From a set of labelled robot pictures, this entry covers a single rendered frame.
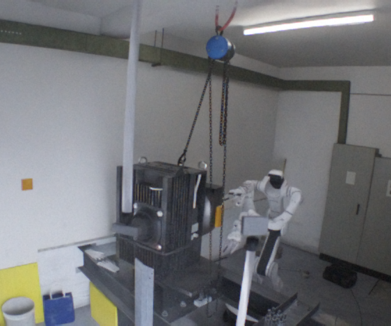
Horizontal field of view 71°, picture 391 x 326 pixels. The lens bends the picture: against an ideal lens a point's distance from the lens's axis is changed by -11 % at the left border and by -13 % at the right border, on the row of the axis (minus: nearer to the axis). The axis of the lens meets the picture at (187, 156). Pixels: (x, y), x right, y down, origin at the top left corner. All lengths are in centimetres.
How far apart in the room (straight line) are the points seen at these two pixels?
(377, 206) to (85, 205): 355
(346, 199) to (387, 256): 94
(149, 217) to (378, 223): 325
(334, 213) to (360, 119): 138
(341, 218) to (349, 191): 41
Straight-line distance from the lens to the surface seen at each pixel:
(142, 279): 206
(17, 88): 269
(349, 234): 463
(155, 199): 201
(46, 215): 297
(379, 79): 465
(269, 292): 262
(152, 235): 203
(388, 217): 443
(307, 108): 497
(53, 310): 315
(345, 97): 465
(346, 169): 449
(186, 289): 208
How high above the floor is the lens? 200
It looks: 8 degrees down
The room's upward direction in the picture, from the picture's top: 4 degrees clockwise
